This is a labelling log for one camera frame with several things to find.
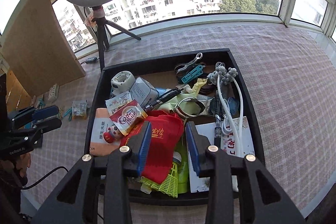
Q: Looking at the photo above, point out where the white plug-in device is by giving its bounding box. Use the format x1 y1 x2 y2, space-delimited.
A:
111 70 136 94

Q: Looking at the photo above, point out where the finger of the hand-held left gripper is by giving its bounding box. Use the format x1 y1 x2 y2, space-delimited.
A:
8 105 59 122
10 118 63 140

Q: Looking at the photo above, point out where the orange tissue pack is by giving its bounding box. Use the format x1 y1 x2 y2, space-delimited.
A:
89 108 132 157

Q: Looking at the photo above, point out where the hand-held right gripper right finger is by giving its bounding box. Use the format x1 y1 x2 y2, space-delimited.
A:
185 121 306 224

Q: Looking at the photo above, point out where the teal plastic clip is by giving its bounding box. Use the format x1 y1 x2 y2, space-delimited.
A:
181 64 205 84

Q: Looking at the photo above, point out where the green tree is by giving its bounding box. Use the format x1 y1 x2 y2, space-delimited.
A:
219 0 280 14

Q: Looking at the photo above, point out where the white printed box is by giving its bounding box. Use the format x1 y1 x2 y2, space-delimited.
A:
189 116 256 193

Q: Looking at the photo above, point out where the green plastic bottle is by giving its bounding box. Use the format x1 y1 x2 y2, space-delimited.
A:
173 140 189 194

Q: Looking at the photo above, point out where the white dotted tissue box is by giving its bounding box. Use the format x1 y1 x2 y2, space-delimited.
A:
48 84 59 101

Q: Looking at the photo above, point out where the black pen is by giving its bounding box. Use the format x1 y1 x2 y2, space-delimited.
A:
144 87 185 111
214 90 223 147

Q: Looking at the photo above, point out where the yellow sachet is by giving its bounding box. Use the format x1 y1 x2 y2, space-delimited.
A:
191 78 209 96

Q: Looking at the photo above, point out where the blue sanitizer bottle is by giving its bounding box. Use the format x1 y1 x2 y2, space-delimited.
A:
227 97 239 113

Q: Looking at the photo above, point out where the red cloth pouch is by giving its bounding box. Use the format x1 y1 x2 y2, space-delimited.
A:
119 110 185 185

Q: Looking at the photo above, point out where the yellow-green shuttlecock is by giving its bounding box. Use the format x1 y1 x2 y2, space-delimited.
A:
139 161 179 198

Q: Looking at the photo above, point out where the red creamer sachet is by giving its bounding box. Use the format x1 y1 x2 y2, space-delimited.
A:
110 99 149 136

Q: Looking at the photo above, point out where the orange white sachet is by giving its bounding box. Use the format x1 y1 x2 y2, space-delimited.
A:
71 100 88 120

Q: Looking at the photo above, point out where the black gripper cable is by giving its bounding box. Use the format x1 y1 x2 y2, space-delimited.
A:
22 166 69 190

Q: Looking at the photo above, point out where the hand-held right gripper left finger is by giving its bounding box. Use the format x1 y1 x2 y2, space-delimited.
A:
31 121 153 224

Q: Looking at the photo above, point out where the orange toy keychain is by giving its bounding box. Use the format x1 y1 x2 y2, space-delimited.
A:
103 123 124 144

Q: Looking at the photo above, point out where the yellow-green cloth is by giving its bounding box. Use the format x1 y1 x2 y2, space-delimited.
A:
159 93 213 119

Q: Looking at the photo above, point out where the white cord with ball clusters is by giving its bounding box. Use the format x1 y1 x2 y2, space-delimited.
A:
209 62 250 159

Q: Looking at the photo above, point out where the black tripod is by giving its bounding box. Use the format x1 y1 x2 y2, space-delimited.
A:
89 5 142 72

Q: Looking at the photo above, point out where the person's left forearm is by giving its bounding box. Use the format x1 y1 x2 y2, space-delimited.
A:
0 156 29 224

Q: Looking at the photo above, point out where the grey tin box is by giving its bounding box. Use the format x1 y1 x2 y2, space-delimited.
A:
130 77 159 109

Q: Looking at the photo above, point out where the black tray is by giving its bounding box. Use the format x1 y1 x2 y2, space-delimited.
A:
84 48 265 206

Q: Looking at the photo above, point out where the large wooden board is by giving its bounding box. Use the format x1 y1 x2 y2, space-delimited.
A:
0 0 87 97

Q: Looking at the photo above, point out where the wooden slat panel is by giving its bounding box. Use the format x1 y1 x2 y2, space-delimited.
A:
0 67 33 114

